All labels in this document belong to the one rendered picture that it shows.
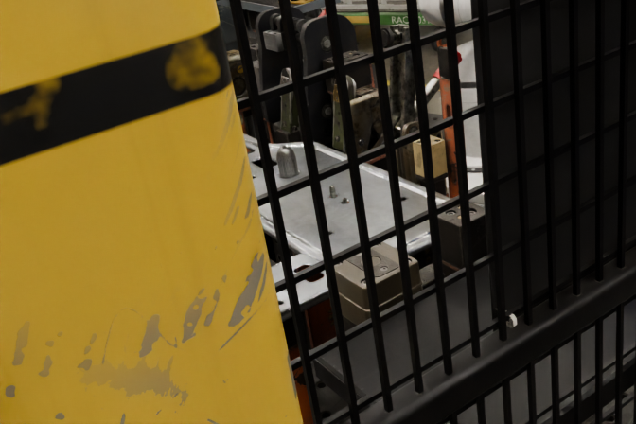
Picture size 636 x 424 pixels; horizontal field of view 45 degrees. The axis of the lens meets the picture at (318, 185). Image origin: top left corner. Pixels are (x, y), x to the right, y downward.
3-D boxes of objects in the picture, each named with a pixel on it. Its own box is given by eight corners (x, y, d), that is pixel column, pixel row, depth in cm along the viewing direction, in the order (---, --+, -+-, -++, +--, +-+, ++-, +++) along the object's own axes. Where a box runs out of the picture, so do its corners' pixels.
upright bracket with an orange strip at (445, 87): (462, 341, 126) (435, 46, 105) (468, 337, 127) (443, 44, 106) (474, 349, 124) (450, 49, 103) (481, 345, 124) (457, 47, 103)
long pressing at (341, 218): (44, 88, 201) (42, 83, 201) (124, 64, 211) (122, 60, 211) (349, 288, 92) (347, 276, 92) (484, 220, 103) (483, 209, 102)
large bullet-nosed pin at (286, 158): (277, 183, 125) (270, 146, 122) (293, 176, 126) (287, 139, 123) (287, 188, 122) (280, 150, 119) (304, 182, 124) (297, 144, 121)
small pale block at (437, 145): (432, 345, 126) (411, 142, 111) (449, 336, 128) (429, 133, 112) (448, 355, 123) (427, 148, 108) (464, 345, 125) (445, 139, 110)
